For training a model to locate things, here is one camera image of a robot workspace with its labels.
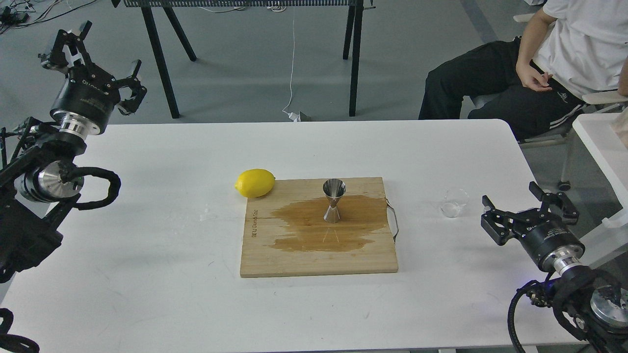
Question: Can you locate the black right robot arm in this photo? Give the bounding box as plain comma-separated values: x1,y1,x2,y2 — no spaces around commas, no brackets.
481,181,628,353

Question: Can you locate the white power cable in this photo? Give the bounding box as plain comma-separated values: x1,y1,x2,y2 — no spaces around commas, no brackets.
282,5,313,122

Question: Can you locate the small clear glass cup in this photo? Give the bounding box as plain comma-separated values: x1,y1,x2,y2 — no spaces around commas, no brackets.
439,188,470,219

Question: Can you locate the seated person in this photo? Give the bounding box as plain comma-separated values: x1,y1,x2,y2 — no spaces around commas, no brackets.
418,0,628,140

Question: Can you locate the wooden cutting board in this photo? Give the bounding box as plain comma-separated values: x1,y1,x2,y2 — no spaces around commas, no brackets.
240,177,398,278

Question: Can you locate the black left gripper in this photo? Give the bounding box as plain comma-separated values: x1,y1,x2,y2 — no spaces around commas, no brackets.
38,21,147,135

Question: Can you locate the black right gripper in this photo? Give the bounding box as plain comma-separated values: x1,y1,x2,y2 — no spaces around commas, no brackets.
481,181,585,274

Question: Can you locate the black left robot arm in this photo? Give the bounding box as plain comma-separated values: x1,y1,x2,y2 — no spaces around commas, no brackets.
0,22,147,283

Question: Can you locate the white side table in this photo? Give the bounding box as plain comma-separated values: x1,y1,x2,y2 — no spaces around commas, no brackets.
573,113,628,267

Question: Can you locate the steel double jigger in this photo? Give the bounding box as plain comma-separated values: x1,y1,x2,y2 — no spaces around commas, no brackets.
322,178,347,224

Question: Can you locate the black trestle table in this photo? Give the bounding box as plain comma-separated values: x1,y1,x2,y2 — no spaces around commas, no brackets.
111,0,377,119

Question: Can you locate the yellow lemon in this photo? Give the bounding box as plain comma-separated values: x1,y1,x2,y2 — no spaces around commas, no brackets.
234,169,275,198

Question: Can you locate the floor cable bundle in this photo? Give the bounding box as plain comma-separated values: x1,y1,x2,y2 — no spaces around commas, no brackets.
0,0,99,30

